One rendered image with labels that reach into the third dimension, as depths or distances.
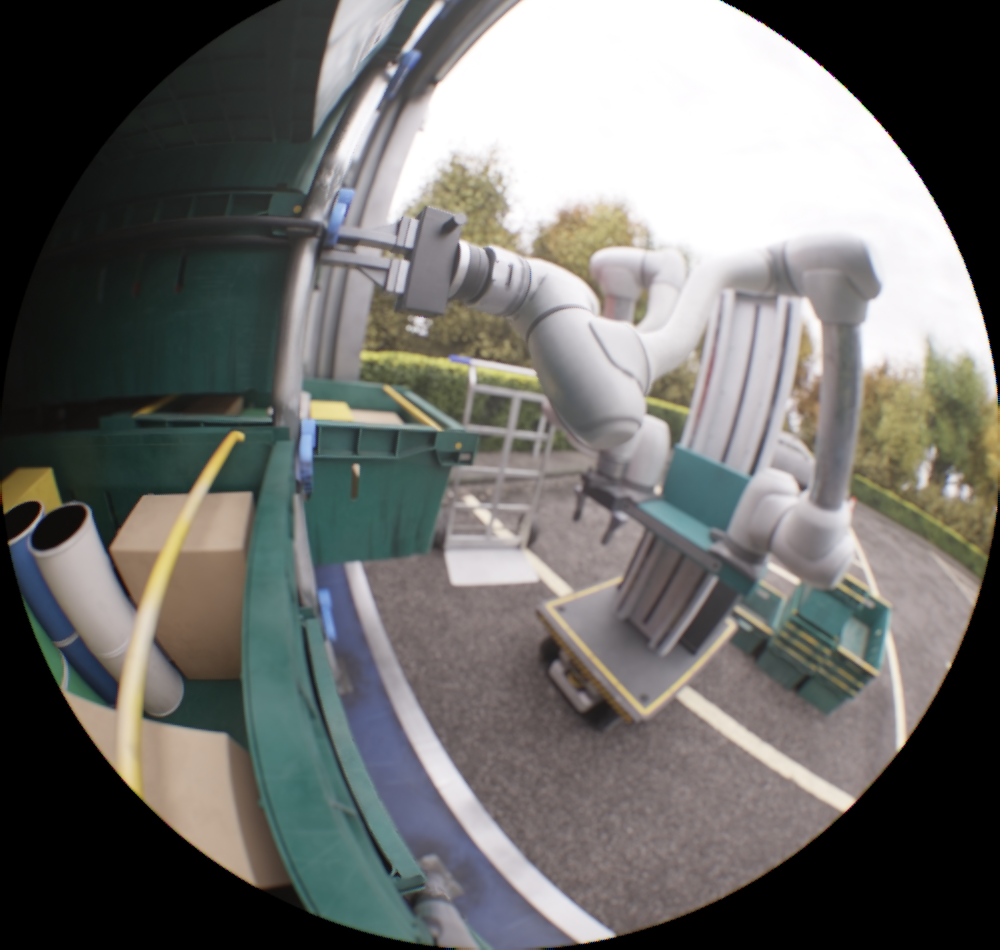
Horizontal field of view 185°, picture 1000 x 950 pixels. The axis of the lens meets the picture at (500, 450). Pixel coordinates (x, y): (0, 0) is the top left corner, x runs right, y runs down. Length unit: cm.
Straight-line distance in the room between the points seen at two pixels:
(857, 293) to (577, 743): 158
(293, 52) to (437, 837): 86
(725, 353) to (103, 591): 141
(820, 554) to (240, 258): 109
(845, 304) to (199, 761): 81
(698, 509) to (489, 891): 115
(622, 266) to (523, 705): 169
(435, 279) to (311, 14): 30
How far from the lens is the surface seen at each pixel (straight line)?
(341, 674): 72
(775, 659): 228
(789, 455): 1092
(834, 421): 71
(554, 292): 41
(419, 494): 51
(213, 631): 35
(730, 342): 123
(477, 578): 194
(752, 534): 91
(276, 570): 17
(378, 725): 68
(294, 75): 30
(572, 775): 141
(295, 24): 26
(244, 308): 44
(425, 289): 36
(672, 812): 157
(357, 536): 53
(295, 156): 50
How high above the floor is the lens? 128
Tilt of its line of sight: 17 degrees down
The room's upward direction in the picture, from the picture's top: 11 degrees clockwise
